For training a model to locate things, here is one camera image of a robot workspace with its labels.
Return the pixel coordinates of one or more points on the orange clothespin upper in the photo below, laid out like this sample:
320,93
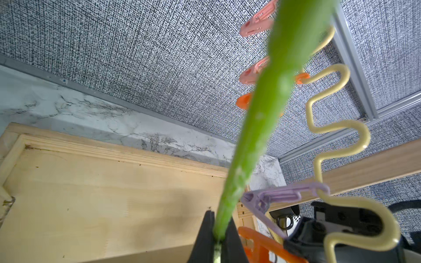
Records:
250,76

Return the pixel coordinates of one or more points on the orange clothespin lowest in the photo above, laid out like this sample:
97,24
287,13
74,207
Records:
263,245

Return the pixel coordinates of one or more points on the black mug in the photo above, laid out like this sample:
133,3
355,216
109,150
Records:
286,218

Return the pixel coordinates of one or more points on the pink clothespin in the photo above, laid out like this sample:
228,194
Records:
261,21

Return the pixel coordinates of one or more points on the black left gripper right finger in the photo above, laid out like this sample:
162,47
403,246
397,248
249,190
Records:
232,250

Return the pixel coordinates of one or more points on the cream rose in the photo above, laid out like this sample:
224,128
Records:
294,36

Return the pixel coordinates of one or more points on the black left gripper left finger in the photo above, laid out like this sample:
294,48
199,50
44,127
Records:
203,249

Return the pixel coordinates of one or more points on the wooden clothes rack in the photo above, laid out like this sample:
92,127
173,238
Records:
79,200

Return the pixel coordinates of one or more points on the orange clothespin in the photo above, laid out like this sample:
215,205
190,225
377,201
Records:
243,102
250,76

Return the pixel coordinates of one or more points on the purple clothespin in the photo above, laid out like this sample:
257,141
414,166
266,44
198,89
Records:
259,201

